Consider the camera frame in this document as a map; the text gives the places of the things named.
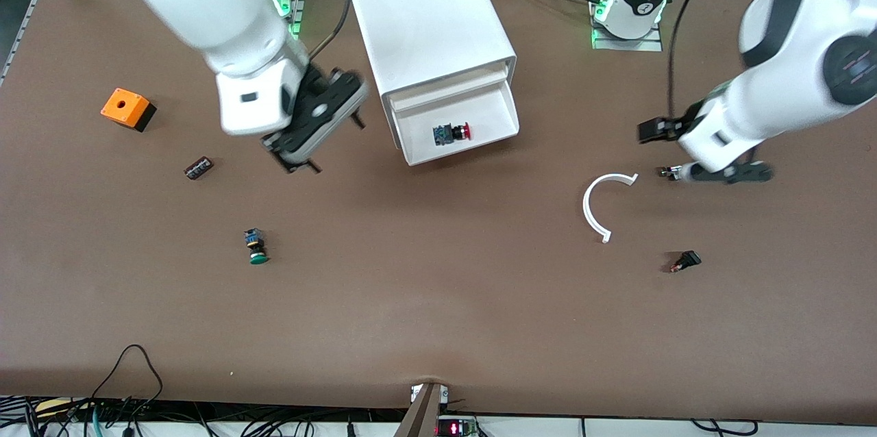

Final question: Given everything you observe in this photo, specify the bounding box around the red push button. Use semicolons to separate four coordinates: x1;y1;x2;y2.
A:
432;122;472;147

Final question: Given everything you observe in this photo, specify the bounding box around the white plastic drawer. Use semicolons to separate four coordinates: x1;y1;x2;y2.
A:
387;60;513;114
395;77;520;166

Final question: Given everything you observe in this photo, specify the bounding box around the green push button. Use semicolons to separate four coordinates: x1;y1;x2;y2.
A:
244;228;270;266

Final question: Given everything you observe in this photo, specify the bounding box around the white drawer cabinet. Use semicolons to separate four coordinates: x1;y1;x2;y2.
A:
341;0;518;116

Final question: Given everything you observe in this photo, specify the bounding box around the orange black button box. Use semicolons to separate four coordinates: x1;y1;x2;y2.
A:
101;88;158;133

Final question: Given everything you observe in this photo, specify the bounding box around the white curved plastic piece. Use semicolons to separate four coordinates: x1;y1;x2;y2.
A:
582;173;639;244

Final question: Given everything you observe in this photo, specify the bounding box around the red LED display device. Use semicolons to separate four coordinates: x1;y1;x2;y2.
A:
436;416;480;437

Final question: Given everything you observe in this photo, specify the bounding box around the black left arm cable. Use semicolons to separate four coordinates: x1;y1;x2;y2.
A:
668;0;864;124

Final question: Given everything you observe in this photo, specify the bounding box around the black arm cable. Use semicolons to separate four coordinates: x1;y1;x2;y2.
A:
307;0;354;62
668;0;864;124

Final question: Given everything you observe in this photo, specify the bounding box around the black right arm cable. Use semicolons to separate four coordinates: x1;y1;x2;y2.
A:
307;0;354;62

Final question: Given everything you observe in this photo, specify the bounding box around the black looped cable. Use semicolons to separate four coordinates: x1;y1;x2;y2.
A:
89;345;165;417

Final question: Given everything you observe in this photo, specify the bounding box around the brown camera mount post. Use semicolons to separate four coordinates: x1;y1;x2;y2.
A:
393;382;447;437

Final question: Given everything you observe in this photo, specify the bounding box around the aluminium frame rail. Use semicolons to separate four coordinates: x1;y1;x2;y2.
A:
0;0;69;85

